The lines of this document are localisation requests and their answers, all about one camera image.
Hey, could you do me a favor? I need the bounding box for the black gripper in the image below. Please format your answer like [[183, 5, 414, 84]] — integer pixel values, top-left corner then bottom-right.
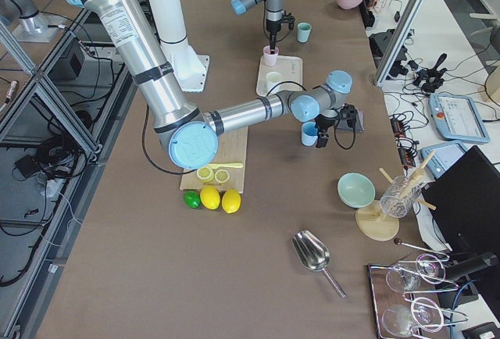
[[315, 109, 339, 148], [266, 9, 295, 53]]

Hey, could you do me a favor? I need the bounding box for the light blue cup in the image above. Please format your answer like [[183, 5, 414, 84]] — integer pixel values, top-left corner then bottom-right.
[[301, 121, 318, 147]]

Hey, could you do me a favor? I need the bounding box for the pink cup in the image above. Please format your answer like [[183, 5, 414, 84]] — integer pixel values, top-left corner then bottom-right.
[[262, 45, 279, 66]]

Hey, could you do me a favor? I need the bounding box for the mint green cup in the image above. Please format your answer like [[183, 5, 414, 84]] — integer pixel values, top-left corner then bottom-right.
[[297, 22, 312, 43]]

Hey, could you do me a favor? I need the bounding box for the cream yellow cup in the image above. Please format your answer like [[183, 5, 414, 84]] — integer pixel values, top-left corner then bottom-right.
[[266, 71, 283, 92]]

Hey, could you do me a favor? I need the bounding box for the beige rabbit tray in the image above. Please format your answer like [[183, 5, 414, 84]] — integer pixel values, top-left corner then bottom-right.
[[255, 56, 303, 96]]

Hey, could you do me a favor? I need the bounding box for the grey folded cloth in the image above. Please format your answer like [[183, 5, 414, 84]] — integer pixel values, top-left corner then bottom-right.
[[337, 110, 364, 133]]

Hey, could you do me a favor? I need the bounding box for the green bowl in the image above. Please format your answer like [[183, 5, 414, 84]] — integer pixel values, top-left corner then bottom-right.
[[337, 173, 375, 209]]

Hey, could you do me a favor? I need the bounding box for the wooden cutting board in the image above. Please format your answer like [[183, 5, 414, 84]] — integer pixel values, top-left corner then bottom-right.
[[180, 127, 248, 194]]

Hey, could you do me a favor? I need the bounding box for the yellow plastic knife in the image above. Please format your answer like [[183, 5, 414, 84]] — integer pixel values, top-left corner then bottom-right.
[[205, 162, 244, 170]]

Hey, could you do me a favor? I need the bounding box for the clear glass cup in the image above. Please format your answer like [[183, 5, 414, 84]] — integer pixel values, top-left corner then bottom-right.
[[380, 176, 421, 219]]

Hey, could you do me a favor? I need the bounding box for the lemon half lower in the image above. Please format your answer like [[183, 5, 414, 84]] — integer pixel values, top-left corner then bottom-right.
[[214, 169, 230, 184]]

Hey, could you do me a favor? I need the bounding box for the lemon half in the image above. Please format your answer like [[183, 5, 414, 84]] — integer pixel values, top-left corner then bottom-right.
[[214, 169, 230, 184], [196, 166, 215, 183]]

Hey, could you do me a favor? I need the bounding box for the whole lemon lower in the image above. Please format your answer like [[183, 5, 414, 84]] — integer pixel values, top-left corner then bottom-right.
[[221, 189, 241, 214]]

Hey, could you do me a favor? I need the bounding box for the whole lemon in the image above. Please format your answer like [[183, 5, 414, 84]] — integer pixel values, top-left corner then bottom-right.
[[200, 186, 220, 210], [221, 189, 241, 214]]

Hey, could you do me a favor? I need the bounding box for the metal ice scoop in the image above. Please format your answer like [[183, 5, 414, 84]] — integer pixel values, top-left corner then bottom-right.
[[291, 230, 346, 298]]

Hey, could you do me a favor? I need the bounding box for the lemon half upper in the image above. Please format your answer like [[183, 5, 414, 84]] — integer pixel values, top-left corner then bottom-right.
[[196, 166, 215, 183]]

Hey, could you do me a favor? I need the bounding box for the whole lemon upper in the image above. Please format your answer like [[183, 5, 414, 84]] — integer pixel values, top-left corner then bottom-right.
[[200, 186, 220, 210]]

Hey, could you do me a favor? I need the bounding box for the teach pendant tablet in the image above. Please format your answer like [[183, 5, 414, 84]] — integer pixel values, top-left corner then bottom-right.
[[429, 93, 491, 144]]

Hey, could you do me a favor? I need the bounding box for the green lime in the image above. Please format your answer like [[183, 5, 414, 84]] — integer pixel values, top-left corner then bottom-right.
[[183, 191, 202, 209]]

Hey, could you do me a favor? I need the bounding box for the black monitor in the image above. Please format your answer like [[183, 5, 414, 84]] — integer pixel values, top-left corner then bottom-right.
[[423, 146, 499, 255]]

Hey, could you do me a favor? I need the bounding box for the metal wine glass rack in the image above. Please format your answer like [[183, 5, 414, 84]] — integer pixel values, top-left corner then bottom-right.
[[366, 253, 468, 338]]

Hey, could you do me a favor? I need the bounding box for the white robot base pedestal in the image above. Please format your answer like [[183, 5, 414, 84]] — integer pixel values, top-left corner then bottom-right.
[[149, 0, 210, 92]]

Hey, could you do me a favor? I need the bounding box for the aluminium frame post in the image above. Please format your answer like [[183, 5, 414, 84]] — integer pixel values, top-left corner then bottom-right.
[[373, 0, 424, 88]]

